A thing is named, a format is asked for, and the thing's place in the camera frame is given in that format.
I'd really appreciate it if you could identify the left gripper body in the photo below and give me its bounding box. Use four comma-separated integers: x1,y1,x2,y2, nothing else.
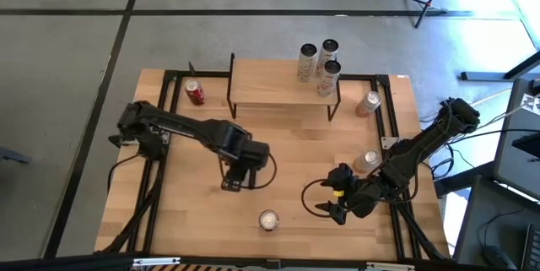
219,138,271,174

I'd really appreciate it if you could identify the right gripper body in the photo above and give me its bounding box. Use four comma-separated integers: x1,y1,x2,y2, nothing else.
341,180,383,217

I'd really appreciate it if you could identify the pink Spindrift can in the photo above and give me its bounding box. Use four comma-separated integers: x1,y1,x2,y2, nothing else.
353,149,382,174
354,90,382,118

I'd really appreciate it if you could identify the red Coca-Cola can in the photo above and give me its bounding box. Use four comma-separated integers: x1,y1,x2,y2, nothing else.
184,79,207,106
258,209,280,232

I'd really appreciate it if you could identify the slim white can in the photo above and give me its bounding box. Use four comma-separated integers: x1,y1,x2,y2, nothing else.
316,59,342,98
316,38,340,78
296,43,318,84

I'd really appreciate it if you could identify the wooden shelf with black legs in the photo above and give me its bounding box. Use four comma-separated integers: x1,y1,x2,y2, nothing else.
226,53,342,122

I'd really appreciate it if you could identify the grey desk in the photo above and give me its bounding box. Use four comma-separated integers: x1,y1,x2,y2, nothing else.
492,77,540,201
453,176,540,270

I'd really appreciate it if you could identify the black computer mouse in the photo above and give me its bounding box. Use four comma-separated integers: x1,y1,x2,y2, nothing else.
482,245,518,271

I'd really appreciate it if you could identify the black front crossbar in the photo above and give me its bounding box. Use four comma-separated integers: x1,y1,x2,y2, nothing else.
0,253,540,271

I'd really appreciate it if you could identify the black desk monitor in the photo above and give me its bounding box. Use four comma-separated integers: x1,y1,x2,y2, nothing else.
511,132,540,159

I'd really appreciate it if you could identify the black keyboard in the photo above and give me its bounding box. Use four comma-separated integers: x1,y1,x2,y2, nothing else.
521,223,540,271

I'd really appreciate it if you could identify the black desk foot bar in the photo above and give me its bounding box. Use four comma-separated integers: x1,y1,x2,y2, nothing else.
459,51,540,82

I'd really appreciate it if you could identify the white fiducial marker tag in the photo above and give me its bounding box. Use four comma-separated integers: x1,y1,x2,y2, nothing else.
521,92,540,116

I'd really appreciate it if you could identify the grey furniture leg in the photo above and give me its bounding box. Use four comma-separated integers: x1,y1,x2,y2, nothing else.
0,146,33,165

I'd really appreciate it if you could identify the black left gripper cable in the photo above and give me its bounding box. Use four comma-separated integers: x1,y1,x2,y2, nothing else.
217,152,278,191

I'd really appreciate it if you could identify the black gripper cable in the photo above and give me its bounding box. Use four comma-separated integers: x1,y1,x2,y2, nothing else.
217,152,278,191
300,177,338,218

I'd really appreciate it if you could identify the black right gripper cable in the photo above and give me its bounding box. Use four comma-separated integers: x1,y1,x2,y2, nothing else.
300,177,338,218

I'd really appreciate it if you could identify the black aluminium table frame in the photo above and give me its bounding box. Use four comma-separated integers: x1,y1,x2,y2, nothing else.
94,62,451,262

